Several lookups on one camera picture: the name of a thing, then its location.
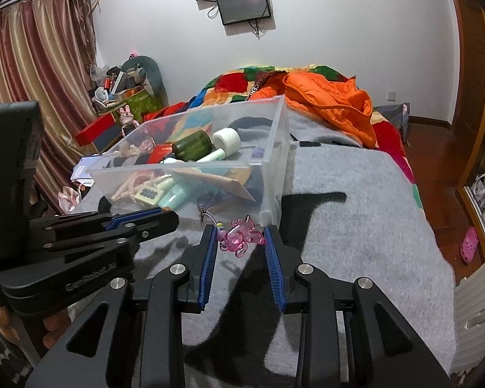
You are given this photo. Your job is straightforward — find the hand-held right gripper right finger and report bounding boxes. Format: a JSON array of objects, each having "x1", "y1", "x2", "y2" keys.
[{"x1": 264, "y1": 225, "x2": 449, "y2": 388}]

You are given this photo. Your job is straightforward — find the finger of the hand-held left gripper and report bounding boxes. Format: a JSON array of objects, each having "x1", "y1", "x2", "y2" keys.
[
  {"x1": 44, "y1": 212, "x2": 179, "y2": 255},
  {"x1": 29, "y1": 207, "x2": 165, "y2": 233}
]

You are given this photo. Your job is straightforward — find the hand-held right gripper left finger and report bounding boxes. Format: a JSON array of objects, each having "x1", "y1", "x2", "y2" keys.
[{"x1": 24, "y1": 224, "x2": 220, "y2": 388}]

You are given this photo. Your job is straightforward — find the cream keypad gadget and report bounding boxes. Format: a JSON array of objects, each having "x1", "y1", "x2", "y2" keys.
[{"x1": 133, "y1": 181, "x2": 174, "y2": 206}]

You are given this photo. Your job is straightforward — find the teal tube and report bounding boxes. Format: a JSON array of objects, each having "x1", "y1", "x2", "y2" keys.
[{"x1": 157, "y1": 182, "x2": 199, "y2": 211}]

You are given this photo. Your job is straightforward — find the pink transparent keychain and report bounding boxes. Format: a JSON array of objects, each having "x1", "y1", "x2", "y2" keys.
[{"x1": 198, "y1": 208, "x2": 267, "y2": 258}]

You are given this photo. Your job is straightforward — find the brown tube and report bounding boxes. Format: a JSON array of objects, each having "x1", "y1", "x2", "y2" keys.
[{"x1": 174, "y1": 169, "x2": 256, "y2": 203}]

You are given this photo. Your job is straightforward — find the green glass bottle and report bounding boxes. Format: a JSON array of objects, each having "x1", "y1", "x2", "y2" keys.
[{"x1": 172, "y1": 129, "x2": 214, "y2": 160}]

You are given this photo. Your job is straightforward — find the clear plastic storage bin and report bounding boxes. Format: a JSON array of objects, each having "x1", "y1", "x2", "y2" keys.
[{"x1": 88, "y1": 95, "x2": 292, "y2": 227}]

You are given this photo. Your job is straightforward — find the white tape roll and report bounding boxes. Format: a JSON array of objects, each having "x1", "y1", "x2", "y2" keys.
[{"x1": 212, "y1": 127, "x2": 242, "y2": 156}]

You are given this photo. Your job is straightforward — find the person's left hand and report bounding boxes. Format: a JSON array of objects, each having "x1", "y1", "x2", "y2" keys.
[{"x1": 42, "y1": 307, "x2": 71, "y2": 349}]

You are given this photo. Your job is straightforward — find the pink plastic bag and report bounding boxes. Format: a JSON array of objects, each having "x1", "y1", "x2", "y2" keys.
[{"x1": 57, "y1": 186, "x2": 81, "y2": 214}]

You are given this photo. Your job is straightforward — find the blue notebook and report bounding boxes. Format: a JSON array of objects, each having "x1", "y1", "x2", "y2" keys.
[{"x1": 70, "y1": 156, "x2": 95, "y2": 187}]

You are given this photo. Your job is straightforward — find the long red box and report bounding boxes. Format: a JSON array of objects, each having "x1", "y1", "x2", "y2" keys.
[{"x1": 75, "y1": 113, "x2": 118, "y2": 147}]

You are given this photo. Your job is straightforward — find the pink bunny figurine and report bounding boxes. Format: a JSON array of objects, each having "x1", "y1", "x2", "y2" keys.
[{"x1": 118, "y1": 103, "x2": 138, "y2": 136}]

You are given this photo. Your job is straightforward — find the striped curtain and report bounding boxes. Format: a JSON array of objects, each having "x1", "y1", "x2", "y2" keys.
[{"x1": 0, "y1": 0, "x2": 100, "y2": 211}]

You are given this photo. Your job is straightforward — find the green gift box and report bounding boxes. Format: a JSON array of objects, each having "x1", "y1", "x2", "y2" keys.
[{"x1": 115, "y1": 87, "x2": 154, "y2": 118}]

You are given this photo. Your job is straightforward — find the grey-green plush toy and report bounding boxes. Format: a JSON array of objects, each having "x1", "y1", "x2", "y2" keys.
[{"x1": 121, "y1": 55, "x2": 164, "y2": 102}]

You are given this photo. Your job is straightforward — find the colourful patchwork quilt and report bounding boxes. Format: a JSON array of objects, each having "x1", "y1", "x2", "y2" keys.
[{"x1": 145, "y1": 65, "x2": 423, "y2": 211}]

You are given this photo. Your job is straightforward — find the orange jacket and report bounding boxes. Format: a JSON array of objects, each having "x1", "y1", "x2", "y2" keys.
[{"x1": 248, "y1": 72, "x2": 377, "y2": 149}]

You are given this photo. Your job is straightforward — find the pink slipper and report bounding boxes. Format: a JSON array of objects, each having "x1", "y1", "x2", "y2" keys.
[{"x1": 459, "y1": 226, "x2": 479, "y2": 265}]

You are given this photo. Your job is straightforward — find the white cabinet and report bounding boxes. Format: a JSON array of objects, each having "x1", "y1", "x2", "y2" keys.
[{"x1": 453, "y1": 251, "x2": 485, "y2": 388}]

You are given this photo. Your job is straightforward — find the small wall monitor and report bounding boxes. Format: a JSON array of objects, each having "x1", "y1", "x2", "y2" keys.
[{"x1": 215, "y1": 0, "x2": 272, "y2": 26}]

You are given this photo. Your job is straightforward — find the wooden door frame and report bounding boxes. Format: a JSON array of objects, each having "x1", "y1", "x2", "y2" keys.
[{"x1": 445, "y1": 0, "x2": 485, "y2": 195}]

